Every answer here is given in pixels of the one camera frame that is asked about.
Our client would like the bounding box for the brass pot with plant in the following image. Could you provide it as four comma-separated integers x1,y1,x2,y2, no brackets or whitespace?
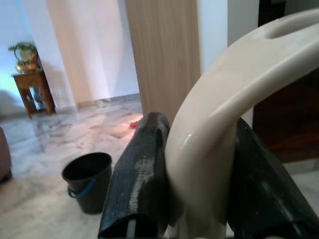
8,41,39,74

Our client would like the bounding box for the light wood panel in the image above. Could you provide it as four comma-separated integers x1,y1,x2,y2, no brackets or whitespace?
126,0,201,118

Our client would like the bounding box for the black plastic bucket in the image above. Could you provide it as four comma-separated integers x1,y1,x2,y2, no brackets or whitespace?
61,152,113,215

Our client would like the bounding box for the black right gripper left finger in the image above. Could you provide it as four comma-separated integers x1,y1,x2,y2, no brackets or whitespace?
98,112,180,239

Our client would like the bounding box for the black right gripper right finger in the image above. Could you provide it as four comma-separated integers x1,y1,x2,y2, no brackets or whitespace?
228,117,319,239

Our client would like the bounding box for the small wooden side table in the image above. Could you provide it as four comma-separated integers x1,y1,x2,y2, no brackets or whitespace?
12,71,56,120

